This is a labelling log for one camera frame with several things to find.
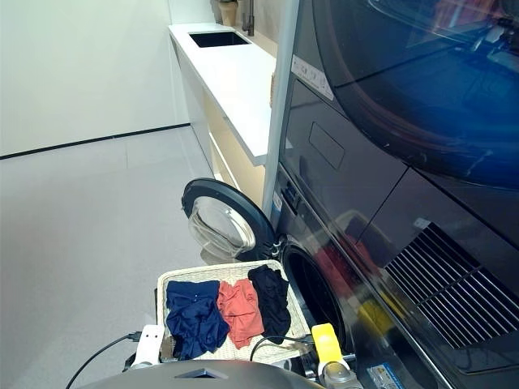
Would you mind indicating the navy blue garment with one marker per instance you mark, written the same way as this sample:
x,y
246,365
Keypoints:
x,y
194,312

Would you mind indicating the black garment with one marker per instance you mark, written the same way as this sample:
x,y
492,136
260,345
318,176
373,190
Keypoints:
x,y
271,300

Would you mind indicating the orange garment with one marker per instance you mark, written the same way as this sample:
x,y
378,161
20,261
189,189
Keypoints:
x,y
241,310

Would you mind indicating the pale woven basket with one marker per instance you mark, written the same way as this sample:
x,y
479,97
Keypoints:
x,y
233,272

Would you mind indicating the black basket stand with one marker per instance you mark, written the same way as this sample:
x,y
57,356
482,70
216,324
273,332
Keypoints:
x,y
156,304

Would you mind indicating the round glass washing machine door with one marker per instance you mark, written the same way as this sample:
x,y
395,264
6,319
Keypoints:
x,y
219,227

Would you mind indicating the grey washing machine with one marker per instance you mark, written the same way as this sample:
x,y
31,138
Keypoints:
x,y
365,194

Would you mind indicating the grey robot torso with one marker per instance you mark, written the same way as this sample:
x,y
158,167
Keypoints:
x,y
202,377

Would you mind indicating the blue energy label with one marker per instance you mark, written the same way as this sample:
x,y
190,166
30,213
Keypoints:
x,y
383,377

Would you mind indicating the white counter with beige cabinets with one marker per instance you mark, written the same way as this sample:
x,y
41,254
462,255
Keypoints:
x,y
231,81

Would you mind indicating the white label sticker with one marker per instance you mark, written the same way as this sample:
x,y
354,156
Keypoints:
x,y
312,76

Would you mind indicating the black sink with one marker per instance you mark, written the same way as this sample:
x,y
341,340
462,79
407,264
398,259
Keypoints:
x,y
219,39

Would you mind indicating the dark faucet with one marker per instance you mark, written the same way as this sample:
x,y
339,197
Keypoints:
x,y
248,18

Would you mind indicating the beige plant pot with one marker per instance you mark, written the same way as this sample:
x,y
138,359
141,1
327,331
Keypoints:
x,y
228,12

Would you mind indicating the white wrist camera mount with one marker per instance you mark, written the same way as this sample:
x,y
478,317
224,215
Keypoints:
x,y
148,344

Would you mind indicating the yellow wrist camera mount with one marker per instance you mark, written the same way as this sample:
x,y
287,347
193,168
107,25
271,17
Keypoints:
x,y
325,342

